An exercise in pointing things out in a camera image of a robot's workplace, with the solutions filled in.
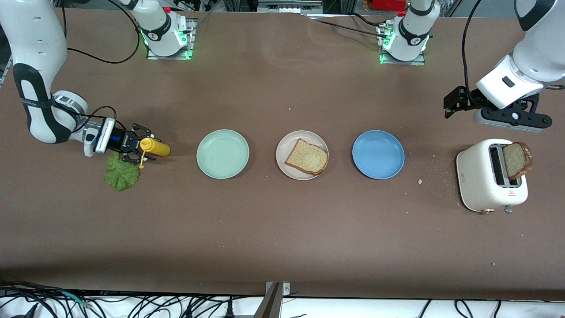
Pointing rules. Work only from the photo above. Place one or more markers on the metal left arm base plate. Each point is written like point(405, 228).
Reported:
point(401, 63)

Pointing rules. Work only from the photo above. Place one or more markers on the blue plate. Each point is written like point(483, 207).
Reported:
point(378, 154)

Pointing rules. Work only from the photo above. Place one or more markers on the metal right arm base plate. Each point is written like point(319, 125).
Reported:
point(167, 58)

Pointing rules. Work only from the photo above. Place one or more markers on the yellow mustard squeeze bottle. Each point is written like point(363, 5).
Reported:
point(158, 148)

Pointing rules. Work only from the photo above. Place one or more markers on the small metal edge bracket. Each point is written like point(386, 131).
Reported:
point(286, 289)

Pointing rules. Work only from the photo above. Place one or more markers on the red background object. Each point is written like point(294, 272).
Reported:
point(388, 4)

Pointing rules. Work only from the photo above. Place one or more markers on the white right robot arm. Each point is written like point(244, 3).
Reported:
point(35, 44)

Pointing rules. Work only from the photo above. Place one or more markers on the brown bread slice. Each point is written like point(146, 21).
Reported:
point(516, 160)
point(306, 157)

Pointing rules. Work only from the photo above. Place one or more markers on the green lettuce leaf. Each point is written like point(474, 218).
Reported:
point(121, 176)

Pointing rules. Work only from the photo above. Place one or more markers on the white toaster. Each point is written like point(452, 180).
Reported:
point(474, 176)

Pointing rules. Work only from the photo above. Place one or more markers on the grey metal post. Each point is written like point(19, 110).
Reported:
point(269, 307)

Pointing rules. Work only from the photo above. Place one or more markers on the black power plug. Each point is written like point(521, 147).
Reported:
point(229, 311)

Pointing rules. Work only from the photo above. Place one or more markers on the beige plate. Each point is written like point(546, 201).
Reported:
point(291, 143)

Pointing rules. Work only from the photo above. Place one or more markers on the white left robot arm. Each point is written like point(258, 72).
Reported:
point(538, 62)

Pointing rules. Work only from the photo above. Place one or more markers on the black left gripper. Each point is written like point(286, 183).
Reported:
point(464, 100)

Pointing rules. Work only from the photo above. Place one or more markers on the aluminium frame profile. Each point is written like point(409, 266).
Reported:
point(287, 8)

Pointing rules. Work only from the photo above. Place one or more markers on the mint green plate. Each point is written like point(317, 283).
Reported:
point(223, 154)

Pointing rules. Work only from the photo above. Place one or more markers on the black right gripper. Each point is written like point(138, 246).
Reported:
point(125, 141)

